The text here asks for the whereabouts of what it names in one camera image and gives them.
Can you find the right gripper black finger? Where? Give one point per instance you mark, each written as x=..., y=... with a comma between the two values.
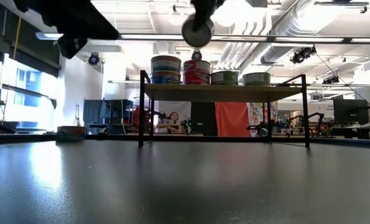
x=203, y=14

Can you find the green albacore tuna can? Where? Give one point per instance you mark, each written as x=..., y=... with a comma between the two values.
x=224, y=78

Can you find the gold-lidded albacore tuna can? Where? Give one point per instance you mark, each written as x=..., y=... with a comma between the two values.
x=256, y=79

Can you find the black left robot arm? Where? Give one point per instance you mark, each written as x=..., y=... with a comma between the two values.
x=73, y=18

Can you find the black robot arm with stand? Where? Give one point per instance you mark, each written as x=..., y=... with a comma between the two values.
x=320, y=115

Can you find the low black robot arm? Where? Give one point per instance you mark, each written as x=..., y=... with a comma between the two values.
x=256, y=127

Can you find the wooden shelf with black legs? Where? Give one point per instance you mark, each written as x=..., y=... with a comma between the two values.
x=235, y=93

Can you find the white ceiling pipes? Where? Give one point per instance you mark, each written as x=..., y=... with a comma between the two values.
x=244, y=49

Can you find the black beam with light strips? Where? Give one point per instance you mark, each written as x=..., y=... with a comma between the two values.
x=154, y=37

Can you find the white cloth backdrop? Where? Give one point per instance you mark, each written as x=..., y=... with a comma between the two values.
x=185, y=109

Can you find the thin ceiling light strip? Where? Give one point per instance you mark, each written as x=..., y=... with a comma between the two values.
x=126, y=81

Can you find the black panel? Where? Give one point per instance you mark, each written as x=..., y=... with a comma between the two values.
x=203, y=118

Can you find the black ceiling spotlights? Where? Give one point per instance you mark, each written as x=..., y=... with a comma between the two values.
x=301, y=55

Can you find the person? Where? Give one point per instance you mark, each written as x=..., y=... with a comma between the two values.
x=173, y=116

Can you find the red cloth banner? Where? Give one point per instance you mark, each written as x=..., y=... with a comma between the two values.
x=231, y=119

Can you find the colourful poster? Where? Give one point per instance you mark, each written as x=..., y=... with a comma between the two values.
x=256, y=113

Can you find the ceiling track light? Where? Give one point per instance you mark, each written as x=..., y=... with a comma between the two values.
x=334, y=3

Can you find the small black ceiling device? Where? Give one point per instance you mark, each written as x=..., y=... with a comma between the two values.
x=330, y=80

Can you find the blue partition screen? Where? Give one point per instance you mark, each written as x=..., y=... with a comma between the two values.
x=93, y=112

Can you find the black monitor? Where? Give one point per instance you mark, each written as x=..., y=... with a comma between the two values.
x=350, y=111

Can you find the dark desk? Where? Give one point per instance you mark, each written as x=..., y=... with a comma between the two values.
x=353, y=133

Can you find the silver ventilation duct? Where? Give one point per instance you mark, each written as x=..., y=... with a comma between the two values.
x=277, y=53

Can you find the round black wall device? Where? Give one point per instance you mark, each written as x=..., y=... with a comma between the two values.
x=94, y=59

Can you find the black window rail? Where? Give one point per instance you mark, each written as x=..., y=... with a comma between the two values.
x=32, y=93

